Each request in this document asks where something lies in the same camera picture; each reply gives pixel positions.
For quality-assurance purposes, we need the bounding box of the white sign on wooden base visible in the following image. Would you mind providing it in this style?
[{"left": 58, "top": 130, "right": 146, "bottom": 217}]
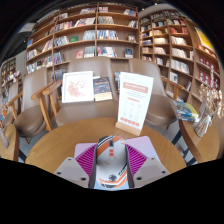
[{"left": 115, "top": 71, "right": 155, "bottom": 137}]

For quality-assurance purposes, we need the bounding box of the colourful stack of books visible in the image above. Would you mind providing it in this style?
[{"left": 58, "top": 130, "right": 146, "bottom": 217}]
[{"left": 173, "top": 99, "right": 200, "bottom": 123}]

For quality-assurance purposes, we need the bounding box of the flat stack of books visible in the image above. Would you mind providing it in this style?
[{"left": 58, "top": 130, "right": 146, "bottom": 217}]
[{"left": 114, "top": 71, "right": 122, "bottom": 92}]

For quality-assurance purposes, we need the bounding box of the distant wooden book shelf unit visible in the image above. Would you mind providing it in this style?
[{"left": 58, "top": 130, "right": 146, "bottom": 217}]
[{"left": 0, "top": 57, "right": 24, "bottom": 98}]

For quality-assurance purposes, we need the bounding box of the curved wooden book shelf unit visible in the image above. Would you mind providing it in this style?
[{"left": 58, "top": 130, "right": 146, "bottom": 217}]
[{"left": 138, "top": 9, "right": 223, "bottom": 101}]

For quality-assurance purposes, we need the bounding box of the white framed floral picture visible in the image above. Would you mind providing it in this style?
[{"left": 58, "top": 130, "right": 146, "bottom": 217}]
[{"left": 61, "top": 70, "right": 95, "bottom": 104}]

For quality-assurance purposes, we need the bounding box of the glass vase with pink flowers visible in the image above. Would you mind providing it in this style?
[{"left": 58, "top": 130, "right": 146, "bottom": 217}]
[{"left": 0, "top": 124, "right": 10, "bottom": 150}]

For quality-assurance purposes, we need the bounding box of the dark cover book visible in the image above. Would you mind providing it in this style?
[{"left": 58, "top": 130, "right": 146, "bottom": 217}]
[{"left": 92, "top": 76, "right": 114, "bottom": 102}]

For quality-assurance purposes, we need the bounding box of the white orange patterned computer mouse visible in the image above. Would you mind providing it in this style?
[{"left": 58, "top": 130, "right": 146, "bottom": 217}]
[{"left": 94, "top": 134, "right": 129, "bottom": 190}]

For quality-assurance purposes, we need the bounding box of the white ceiling air unit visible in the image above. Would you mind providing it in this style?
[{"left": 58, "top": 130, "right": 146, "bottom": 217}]
[{"left": 18, "top": 22, "right": 37, "bottom": 34}]

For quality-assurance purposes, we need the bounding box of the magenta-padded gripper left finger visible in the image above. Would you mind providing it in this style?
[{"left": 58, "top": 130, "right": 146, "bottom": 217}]
[{"left": 53, "top": 143, "right": 99, "bottom": 190}]

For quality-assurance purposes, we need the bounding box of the large wooden book shelf unit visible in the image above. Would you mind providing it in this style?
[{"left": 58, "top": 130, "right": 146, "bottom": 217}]
[{"left": 24, "top": 3, "right": 140, "bottom": 76}]

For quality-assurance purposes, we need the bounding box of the round wooden side table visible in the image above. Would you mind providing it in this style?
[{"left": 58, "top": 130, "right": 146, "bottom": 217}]
[
  {"left": 0, "top": 123, "right": 20, "bottom": 162},
  {"left": 178, "top": 118, "right": 221, "bottom": 164}
]

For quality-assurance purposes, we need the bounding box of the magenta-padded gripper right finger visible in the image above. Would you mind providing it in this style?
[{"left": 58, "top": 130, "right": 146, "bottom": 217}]
[{"left": 124, "top": 143, "right": 172, "bottom": 190}]

